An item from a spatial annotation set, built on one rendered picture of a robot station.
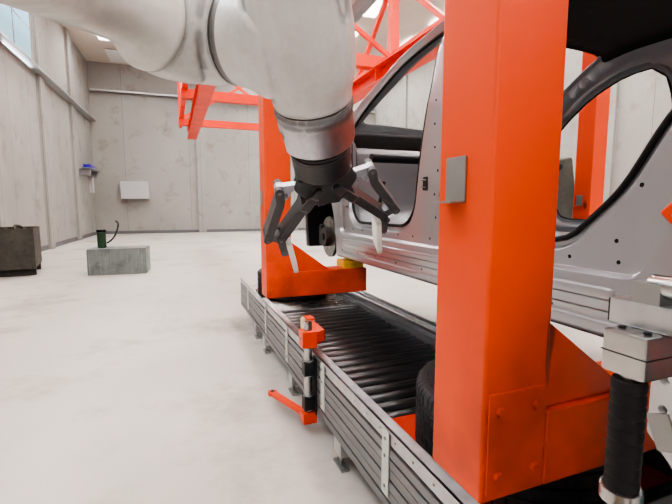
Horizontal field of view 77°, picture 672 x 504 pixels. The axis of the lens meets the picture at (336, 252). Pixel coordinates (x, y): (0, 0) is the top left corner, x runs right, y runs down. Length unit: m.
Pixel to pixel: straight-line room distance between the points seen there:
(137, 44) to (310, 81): 0.17
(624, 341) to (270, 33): 0.49
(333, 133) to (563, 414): 0.77
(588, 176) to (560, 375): 3.25
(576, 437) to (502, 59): 0.77
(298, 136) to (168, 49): 0.15
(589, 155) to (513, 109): 3.35
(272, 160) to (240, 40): 2.17
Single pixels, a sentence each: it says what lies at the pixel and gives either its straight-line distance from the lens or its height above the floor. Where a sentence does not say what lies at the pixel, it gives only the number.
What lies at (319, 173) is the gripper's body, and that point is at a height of 1.13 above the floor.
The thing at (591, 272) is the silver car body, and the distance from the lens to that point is 1.33.
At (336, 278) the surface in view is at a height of 0.62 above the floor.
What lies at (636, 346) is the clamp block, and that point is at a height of 0.94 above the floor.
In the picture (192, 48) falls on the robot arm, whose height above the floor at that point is 1.25.
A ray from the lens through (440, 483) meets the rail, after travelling 1.24.
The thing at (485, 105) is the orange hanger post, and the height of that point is 1.27.
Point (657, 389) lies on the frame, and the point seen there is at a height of 0.81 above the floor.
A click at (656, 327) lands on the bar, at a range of 0.59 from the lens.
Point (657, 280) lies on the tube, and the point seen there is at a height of 1.01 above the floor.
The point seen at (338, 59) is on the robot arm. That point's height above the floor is 1.23.
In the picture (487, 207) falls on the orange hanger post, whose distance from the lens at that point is 0.80.
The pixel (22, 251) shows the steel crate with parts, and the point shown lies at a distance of 8.10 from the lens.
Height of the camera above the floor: 1.09
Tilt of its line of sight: 6 degrees down
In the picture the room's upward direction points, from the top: straight up
